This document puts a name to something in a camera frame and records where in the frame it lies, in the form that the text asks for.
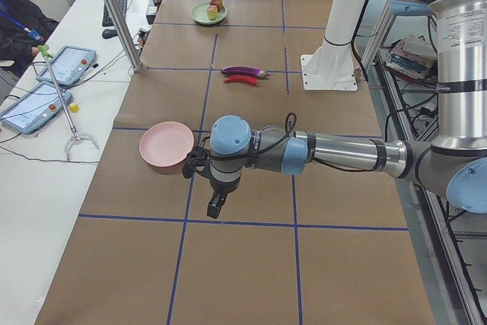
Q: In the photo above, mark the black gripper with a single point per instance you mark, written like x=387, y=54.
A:
x=223, y=187

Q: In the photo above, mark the pink green peach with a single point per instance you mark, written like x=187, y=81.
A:
x=212, y=12

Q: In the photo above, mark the pink plate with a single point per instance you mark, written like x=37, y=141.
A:
x=166, y=144

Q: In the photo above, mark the red chili pepper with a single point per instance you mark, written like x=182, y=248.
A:
x=243, y=79

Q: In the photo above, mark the purple eggplant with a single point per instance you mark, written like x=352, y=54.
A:
x=244, y=70

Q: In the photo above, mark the small yellow toy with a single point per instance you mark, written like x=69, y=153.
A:
x=74, y=107

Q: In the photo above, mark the orange black electronics box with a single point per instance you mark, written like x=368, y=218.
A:
x=142, y=36

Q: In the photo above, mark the green plate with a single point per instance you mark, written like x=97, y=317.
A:
x=198, y=14

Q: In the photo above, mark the lower teach pendant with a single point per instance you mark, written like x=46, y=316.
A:
x=33, y=110

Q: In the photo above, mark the black computer mouse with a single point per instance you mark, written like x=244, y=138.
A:
x=109, y=33

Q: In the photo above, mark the metal reacher grabber tool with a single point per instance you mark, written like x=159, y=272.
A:
x=76, y=137

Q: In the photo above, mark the stack of books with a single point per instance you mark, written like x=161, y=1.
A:
x=413, y=57

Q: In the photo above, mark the person in dark jacket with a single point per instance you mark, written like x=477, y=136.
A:
x=23, y=28

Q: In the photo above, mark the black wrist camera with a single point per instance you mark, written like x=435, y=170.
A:
x=197, y=162

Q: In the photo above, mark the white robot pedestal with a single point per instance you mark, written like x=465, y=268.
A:
x=331, y=67

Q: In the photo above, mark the aluminium frame post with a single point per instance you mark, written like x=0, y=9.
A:
x=124, y=35

